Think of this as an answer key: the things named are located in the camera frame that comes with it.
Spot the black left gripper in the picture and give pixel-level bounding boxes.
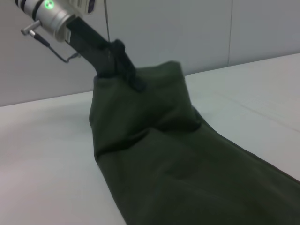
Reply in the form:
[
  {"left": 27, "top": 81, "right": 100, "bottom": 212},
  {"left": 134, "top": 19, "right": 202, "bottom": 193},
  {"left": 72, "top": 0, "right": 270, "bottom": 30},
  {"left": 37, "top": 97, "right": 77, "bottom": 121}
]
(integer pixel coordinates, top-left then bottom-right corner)
[{"left": 65, "top": 15, "right": 147, "bottom": 93}]

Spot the dark green t-shirt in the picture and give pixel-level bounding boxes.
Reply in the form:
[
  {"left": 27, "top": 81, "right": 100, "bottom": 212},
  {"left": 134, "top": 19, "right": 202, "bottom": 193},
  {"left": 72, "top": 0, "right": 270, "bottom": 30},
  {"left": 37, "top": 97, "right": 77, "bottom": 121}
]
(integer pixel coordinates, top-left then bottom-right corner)
[{"left": 89, "top": 60, "right": 300, "bottom": 225}]

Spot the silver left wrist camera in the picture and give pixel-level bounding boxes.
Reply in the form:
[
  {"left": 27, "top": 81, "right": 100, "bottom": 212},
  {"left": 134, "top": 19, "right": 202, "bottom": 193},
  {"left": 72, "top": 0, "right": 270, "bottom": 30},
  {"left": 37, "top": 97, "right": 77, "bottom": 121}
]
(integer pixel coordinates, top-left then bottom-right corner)
[{"left": 69, "top": 0, "right": 97, "bottom": 16}]

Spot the left arm cable with connector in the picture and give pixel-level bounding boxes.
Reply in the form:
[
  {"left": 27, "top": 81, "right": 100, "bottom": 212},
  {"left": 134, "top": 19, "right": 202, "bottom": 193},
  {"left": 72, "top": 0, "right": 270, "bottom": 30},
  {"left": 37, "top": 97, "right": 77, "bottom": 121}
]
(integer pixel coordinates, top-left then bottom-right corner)
[{"left": 20, "top": 19, "right": 81, "bottom": 63}]

